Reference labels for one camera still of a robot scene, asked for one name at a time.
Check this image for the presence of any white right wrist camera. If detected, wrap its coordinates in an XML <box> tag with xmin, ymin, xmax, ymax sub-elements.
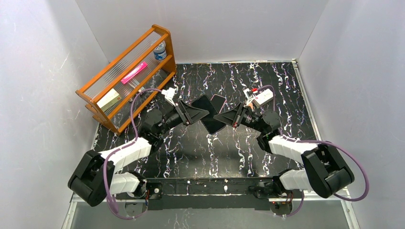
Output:
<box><xmin>243</xmin><ymin>88</ymin><xmax>257</xmax><ymax>109</ymax></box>

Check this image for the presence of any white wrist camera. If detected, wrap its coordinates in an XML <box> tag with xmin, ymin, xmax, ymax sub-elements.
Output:
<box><xmin>161</xmin><ymin>87</ymin><xmax>176</xmax><ymax>107</ymax></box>
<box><xmin>243</xmin><ymin>88</ymin><xmax>257</xmax><ymax>109</ymax></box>

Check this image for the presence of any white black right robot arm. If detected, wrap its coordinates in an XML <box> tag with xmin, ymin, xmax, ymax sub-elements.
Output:
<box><xmin>213</xmin><ymin>103</ymin><xmax>355</xmax><ymax>198</ymax></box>

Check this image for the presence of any black phone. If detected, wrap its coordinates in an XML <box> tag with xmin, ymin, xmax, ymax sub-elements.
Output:
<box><xmin>192</xmin><ymin>95</ymin><xmax>225</xmax><ymax>135</ymax></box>

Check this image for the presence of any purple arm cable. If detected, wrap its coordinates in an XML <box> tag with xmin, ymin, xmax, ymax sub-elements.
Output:
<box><xmin>103</xmin><ymin>88</ymin><xmax>163</xmax><ymax>220</ymax></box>
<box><xmin>256</xmin><ymin>84</ymin><xmax>370</xmax><ymax>218</ymax></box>

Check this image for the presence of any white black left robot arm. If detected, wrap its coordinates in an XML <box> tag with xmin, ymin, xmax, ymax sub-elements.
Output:
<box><xmin>67</xmin><ymin>100</ymin><xmax>210</xmax><ymax>207</ymax></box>

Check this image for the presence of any white blue round jar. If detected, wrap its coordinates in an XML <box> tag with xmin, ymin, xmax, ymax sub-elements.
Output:
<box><xmin>153</xmin><ymin>41</ymin><xmax>167</xmax><ymax>61</ymax></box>

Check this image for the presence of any white red box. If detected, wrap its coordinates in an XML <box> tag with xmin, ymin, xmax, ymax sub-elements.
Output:
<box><xmin>252</xmin><ymin>89</ymin><xmax>274</xmax><ymax>108</ymax></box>

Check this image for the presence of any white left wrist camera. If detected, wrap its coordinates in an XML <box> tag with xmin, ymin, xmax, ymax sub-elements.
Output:
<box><xmin>161</xmin><ymin>87</ymin><xmax>176</xmax><ymax>107</ymax></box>

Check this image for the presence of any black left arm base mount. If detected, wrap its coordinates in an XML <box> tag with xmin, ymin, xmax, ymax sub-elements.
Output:
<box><xmin>145</xmin><ymin>182</ymin><xmax>163</xmax><ymax>200</ymax></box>

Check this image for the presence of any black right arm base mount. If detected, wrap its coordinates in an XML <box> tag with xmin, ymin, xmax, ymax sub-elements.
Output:
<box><xmin>248</xmin><ymin>181</ymin><xmax>277</xmax><ymax>199</ymax></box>

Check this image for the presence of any cream green box on shelf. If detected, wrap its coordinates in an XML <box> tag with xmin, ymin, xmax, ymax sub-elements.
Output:
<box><xmin>97</xmin><ymin>89</ymin><xmax>121</xmax><ymax>112</ymax></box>

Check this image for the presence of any pink flat box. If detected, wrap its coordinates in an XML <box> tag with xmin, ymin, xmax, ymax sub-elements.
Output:
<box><xmin>121</xmin><ymin>62</ymin><xmax>148</xmax><ymax>84</ymax></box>

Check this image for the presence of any phone in pink case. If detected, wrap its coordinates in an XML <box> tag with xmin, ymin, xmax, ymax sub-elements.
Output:
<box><xmin>210</xmin><ymin>94</ymin><xmax>226</xmax><ymax>113</ymax></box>

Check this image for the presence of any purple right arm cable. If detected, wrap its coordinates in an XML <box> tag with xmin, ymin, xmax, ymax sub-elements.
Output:
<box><xmin>256</xmin><ymin>84</ymin><xmax>370</xmax><ymax>218</ymax></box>

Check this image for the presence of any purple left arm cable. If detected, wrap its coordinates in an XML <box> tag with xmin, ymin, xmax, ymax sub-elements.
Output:
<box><xmin>103</xmin><ymin>88</ymin><xmax>163</xmax><ymax>220</ymax></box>

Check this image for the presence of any orange wooden shelf rack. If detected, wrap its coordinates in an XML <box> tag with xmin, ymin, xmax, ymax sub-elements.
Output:
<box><xmin>76</xmin><ymin>24</ymin><xmax>176</xmax><ymax>135</ymax></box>

